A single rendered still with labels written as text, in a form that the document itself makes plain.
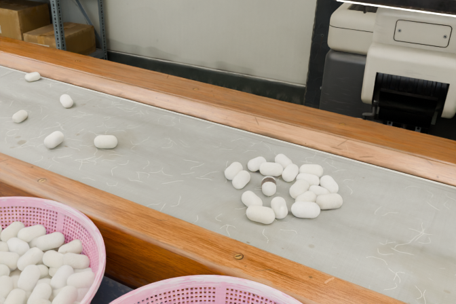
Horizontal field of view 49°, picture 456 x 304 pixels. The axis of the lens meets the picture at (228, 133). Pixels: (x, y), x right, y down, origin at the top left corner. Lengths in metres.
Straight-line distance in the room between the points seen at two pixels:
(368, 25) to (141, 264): 1.08
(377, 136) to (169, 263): 0.44
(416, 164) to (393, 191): 0.08
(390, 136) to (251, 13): 2.06
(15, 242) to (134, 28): 2.68
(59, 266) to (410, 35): 0.93
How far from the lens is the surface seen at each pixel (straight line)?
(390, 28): 1.25
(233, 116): 0.91
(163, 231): 0.61
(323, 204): 0.69
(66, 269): 0.61
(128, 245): 0.62
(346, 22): 1.53
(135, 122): 0.92
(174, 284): 0.54
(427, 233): 0.70
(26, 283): 0.60
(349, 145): 0.84
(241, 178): 0.71
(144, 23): 3.20
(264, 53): 2.89
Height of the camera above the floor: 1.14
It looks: 27 degrees down
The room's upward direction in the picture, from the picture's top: 2 degrees clockwise
